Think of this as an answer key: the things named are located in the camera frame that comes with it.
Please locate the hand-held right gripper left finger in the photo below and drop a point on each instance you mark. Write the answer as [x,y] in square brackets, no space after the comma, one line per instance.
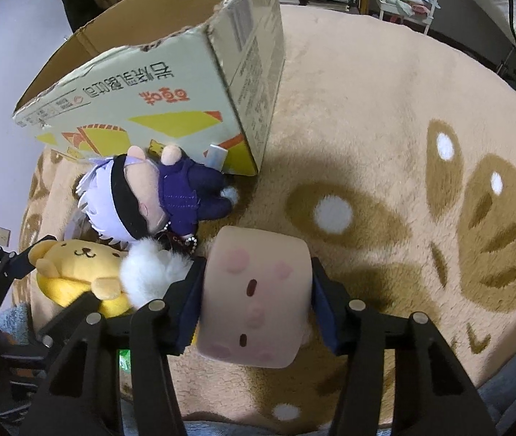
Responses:
[189,315]

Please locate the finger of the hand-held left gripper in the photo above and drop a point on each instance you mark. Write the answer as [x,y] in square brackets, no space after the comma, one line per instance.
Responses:
[22,259]
[69,318]

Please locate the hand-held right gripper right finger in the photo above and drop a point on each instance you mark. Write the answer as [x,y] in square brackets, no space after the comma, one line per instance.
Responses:
[326,322]

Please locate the yellow dog plush toy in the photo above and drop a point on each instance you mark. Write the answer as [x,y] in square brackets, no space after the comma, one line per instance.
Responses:
[76,263]

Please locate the pink square plush toy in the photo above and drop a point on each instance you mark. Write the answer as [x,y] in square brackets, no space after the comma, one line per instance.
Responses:
[253,290]

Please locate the white-haired doll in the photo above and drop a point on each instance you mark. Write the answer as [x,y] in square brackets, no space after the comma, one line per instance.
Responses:
[180,186]

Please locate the printed cardboard box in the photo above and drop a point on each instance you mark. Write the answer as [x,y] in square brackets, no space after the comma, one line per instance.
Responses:
[149,100]

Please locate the white fluffy pompom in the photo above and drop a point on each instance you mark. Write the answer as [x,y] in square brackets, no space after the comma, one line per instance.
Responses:
[153,272]

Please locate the blue fleece cloth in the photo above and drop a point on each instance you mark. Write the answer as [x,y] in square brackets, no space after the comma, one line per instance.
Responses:
[512,386]

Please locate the beige printed blanket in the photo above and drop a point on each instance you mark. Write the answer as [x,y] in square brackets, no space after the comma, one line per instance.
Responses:
[353,100]

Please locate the wall socket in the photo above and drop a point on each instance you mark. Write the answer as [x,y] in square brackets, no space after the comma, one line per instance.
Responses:
[2,236]

